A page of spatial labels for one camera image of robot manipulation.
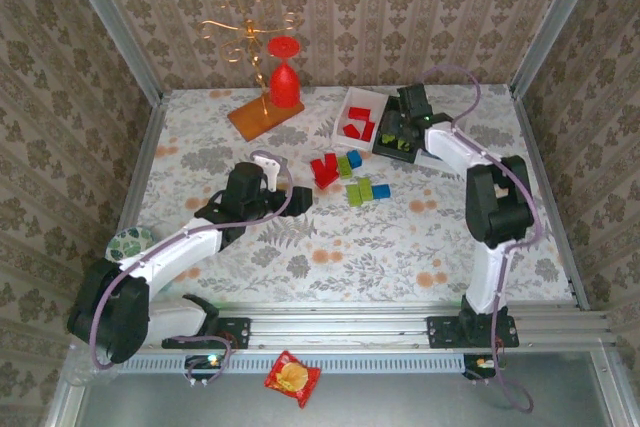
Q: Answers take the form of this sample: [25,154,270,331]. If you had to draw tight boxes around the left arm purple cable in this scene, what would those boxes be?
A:
[89,149,296,388]

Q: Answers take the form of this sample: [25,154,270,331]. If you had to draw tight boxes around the leaf pattern plate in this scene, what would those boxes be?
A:
[106,225,155,263]

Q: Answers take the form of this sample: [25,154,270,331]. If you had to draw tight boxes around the aluminium frame post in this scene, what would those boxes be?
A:
[56,0,165,104]
[508,0,610,101]

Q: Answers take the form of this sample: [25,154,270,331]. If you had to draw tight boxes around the aluminium table side rail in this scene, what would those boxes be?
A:
[107,96,169,261]
[508,89,592,311]

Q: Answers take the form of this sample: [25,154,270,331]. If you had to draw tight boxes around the gold wire glass rack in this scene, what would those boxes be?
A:
[194,0,306,142]

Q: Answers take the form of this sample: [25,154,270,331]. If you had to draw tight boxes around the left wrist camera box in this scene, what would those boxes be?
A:
[252,150,282,193]

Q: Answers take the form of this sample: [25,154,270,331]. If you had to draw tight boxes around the clear plastic cup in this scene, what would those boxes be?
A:
[67,356,121,388]

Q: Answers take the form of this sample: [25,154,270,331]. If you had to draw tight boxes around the black plastic bin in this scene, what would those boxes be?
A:
[372,96,426,164]

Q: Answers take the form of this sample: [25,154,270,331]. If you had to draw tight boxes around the black controller board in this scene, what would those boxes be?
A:
[462,353,507,381]
[184,353,222,374]

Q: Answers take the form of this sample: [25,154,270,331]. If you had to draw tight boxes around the wide aluminium base rail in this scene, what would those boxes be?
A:
[144,304,617,352]

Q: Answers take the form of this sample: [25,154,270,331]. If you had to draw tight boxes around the white plastic bin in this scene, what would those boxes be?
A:
[329,86,392,154]
[413,147,464,179]

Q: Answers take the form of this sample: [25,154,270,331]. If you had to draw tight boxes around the red wine glass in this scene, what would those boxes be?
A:
[266,35,302,109]

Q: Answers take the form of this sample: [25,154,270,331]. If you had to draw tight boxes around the red snack packet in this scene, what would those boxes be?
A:
[263,349,323,411]

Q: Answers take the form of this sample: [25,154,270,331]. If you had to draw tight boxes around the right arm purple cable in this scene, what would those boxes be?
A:
[422,64,545,414]

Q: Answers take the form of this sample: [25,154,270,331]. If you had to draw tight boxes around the grey slotted cable duct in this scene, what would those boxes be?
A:
[122,351,467,375]

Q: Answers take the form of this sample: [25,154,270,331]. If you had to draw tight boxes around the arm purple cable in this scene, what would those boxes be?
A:
[422,64,545,414]
[89,149,296,388]

